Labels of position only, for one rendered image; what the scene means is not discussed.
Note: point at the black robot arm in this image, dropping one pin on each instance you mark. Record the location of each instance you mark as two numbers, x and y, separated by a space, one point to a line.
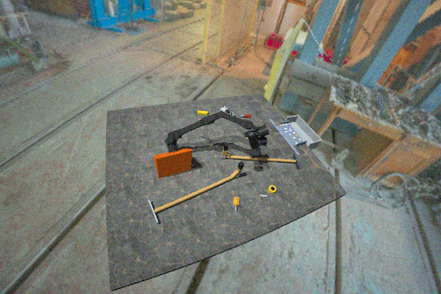
209 119

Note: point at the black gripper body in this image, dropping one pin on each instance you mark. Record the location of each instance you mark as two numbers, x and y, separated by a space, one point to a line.
256 153

